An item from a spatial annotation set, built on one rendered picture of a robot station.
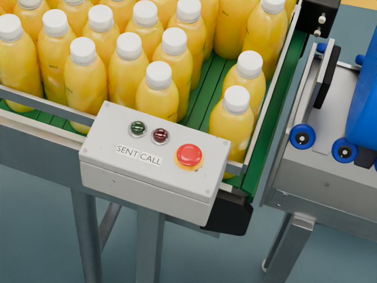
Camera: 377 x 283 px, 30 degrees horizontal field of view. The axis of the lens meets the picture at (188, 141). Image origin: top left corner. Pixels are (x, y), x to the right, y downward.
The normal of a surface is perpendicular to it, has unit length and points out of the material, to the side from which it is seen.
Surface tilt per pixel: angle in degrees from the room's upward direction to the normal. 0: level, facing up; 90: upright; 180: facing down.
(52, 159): 90
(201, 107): 0
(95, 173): 90
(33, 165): 90
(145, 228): 90
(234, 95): 0
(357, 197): 70
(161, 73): 0
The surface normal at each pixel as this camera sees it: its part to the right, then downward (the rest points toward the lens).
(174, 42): 0.07, -0.52
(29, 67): 0.78, 0.56
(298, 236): -0.32, 0.80
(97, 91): 0.59, 0.71
